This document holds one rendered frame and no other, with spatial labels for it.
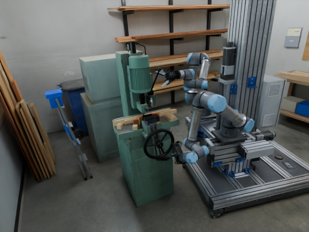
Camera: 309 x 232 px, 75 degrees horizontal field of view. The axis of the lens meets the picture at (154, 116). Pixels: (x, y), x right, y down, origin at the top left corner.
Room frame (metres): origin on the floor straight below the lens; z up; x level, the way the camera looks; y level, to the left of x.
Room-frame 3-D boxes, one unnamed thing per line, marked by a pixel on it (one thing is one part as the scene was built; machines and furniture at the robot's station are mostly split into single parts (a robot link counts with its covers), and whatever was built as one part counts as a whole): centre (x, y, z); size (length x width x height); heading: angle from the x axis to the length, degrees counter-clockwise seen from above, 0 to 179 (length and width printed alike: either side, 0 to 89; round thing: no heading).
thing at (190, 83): (1.82, -0.34, 1.22); 0.11 x 0.08 x 0.11; 68
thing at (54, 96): (2.10, 1.01, 0.58); 0.27 x 0.25 x 1.16; 118
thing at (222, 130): (1.54, -0.65, 0.87); 0.15 x 0.15 x 0.10
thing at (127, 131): (1.68, 0.06, 0.87); 0.61 x 0.30 x 0.06; 112
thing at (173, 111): (1.81, 0.03, 0.92); 0.55 x 0.02 x 0.04; 112
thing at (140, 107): (1.80, 0.11, 1.03); 0.14 x 0.07 x 0.09; 22
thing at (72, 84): (3.34, 1.25, 0.48); 0.64 x 0.54 x 0.97; 119
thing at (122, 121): (1.80, 0.11, 0.93); 0.60 x 0.02 x 0.05; 112
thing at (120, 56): (2.05, 0.22, 1.16); 0.22 x 0.22 x 0.72; 22
